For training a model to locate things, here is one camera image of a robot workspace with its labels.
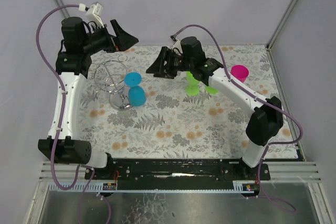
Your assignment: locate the green wine glass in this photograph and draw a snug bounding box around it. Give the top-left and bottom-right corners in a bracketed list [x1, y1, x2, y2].
[185, 71, 199, 96]
[205, 86, 218, 94]

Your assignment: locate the blue wine glass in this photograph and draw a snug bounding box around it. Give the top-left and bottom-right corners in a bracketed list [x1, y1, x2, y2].
[124, 72, 146, 106]

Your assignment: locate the pink wine glass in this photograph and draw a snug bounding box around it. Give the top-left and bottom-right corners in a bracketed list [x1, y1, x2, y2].
[230, 65, 249, 83]

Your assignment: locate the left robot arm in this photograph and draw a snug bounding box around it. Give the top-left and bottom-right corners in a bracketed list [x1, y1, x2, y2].
[38, 17, 139, 168]

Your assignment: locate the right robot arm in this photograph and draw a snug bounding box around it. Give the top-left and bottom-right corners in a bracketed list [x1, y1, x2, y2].
[146, 36, 284, 168]

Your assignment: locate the chrome wine glass rack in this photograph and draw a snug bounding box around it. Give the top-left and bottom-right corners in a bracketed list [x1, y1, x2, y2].
[93, 60, 132, 111]

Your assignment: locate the floral tablecloth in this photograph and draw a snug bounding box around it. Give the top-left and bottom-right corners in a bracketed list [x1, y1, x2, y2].
[68, 45, 300, 159]

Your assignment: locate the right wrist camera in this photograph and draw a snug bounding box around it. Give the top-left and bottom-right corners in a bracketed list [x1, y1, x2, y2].
[170, 35, 183, 56]

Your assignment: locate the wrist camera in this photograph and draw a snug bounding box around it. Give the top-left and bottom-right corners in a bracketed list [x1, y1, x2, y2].
[170, 35, 183, 56]
[78, 2, 104, 27]

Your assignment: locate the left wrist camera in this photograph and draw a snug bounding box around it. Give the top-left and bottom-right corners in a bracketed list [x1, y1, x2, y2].
[78, 2, 104, 27]

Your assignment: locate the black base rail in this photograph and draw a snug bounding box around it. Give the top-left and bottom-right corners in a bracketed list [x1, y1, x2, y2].
[85, 157, 270, 183]

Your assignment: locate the white cable duct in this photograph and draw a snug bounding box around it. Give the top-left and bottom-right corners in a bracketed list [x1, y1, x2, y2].
[48, 177, 258, 194]

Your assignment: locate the right aluminium frame post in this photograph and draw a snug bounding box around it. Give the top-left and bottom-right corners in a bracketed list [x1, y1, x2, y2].
[266, 0, 299, 51]

